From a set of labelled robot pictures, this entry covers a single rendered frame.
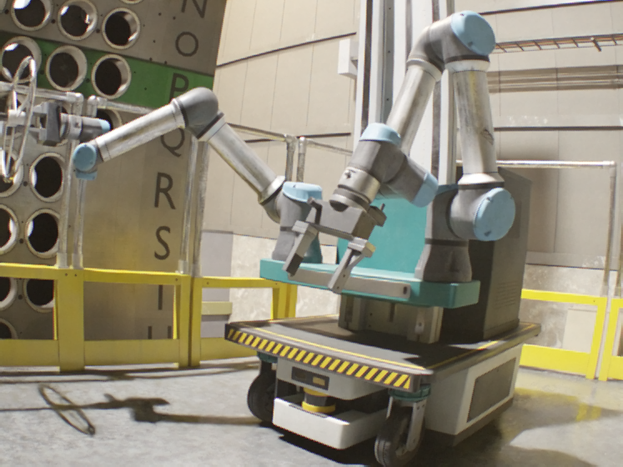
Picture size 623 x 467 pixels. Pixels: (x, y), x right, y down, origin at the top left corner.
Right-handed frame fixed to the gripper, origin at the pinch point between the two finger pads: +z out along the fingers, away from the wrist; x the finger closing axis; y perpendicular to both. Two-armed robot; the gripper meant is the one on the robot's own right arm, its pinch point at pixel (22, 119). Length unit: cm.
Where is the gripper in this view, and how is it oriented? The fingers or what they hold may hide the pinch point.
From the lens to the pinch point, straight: 166.4
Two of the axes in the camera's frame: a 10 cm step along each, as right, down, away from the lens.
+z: -7.1, -0.9, -7.0
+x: 1.5, 9.5, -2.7
